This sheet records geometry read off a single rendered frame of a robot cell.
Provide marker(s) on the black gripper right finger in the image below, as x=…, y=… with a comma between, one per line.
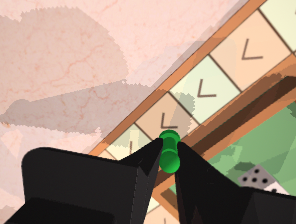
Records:
x=206, y=196

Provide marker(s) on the green game pawn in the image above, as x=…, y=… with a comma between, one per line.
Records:
x=169, y=160

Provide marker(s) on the white die with black pips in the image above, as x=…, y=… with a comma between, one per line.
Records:
x=259, y=177

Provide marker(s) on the tan square board ring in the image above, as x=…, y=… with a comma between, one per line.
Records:
x=286, y=68

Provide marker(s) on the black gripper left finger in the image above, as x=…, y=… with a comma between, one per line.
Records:
x=120, y=187

